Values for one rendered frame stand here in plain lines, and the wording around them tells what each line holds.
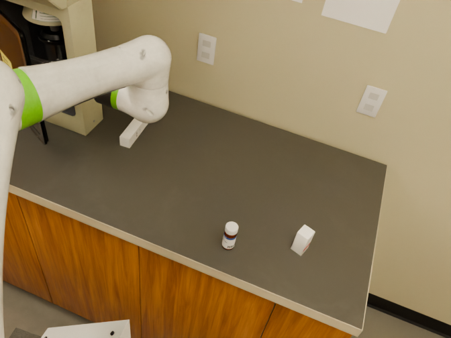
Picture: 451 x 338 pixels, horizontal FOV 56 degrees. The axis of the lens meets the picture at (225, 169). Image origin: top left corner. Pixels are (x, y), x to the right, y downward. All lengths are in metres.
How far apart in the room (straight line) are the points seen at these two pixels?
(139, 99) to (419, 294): 1.70
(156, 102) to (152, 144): 0.45
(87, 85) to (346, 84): 0.93
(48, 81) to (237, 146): 0.83
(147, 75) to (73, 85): 0.19
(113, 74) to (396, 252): 1.53
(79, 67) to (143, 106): 0.22
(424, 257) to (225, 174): 1.04
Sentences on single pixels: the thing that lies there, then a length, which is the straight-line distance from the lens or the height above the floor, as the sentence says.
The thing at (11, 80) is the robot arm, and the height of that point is 1.58.
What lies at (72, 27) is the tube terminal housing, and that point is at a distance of 1.35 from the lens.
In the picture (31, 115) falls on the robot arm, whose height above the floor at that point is 1.42.
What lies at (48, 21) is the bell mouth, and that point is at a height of 1.33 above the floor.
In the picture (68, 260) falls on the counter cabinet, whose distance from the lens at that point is 1.70.
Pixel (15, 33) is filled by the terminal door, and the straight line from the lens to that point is 1.28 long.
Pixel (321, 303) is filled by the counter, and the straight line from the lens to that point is 1.24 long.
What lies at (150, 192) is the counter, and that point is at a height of 0.94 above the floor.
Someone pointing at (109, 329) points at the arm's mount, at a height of 1.16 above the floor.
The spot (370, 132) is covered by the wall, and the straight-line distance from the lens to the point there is 1.66.
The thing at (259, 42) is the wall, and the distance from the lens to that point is 1.57.
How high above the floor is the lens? 1.98
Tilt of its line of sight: 45 degrees down
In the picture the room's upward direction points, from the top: 10 degrees clockwise
